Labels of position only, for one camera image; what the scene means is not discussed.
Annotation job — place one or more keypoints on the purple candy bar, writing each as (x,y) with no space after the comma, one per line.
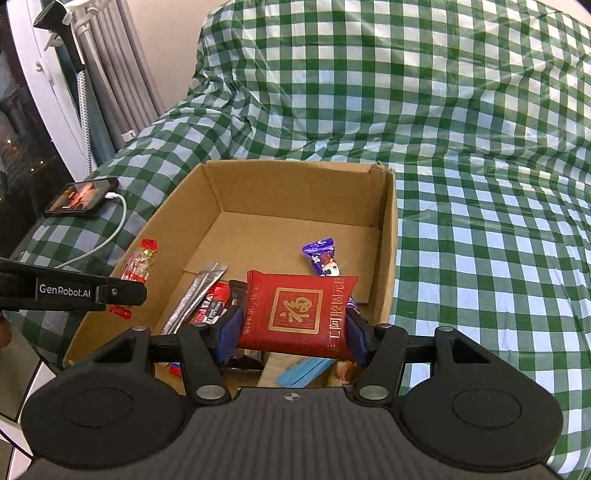
(321,255)

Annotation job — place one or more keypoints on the grey curtain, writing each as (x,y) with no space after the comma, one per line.
(118,70)

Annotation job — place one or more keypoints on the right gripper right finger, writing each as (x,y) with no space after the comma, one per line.
(383,351)

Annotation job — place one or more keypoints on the small red orange candy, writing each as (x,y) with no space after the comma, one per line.
(137,269)

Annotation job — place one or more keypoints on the red white oreo packet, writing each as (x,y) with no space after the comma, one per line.
(213,306)

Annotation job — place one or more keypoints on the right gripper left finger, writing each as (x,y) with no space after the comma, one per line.
(200,350)

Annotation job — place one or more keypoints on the silver sachet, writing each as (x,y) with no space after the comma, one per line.
(193,296)

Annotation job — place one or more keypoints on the brown cardboard box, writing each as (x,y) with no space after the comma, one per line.
(258,215)

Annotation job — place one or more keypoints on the white braided pole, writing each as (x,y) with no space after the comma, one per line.
(84,121)

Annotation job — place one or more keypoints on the white clip hanger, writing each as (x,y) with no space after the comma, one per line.
(64,21)

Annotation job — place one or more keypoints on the red spicy strip packet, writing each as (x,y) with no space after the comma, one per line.
(175,370)

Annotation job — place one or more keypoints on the red square sachet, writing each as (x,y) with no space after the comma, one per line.
(297,314)

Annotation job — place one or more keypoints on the light blue candy stick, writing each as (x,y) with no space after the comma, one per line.
(305,372)

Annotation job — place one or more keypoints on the yellow cow snack packet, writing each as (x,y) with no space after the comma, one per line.
(342,374)

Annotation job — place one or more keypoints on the beige nougat bar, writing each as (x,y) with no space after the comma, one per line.
(276,365)

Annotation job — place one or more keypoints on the dark chocolate bar wrapper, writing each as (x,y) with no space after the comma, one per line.
(238,294)

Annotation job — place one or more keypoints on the green checkered sofa cover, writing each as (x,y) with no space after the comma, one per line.
(481,108)

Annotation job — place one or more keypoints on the black smartphone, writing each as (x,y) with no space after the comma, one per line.
(81,199)

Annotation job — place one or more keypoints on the person hand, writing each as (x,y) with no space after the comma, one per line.
(5,332)

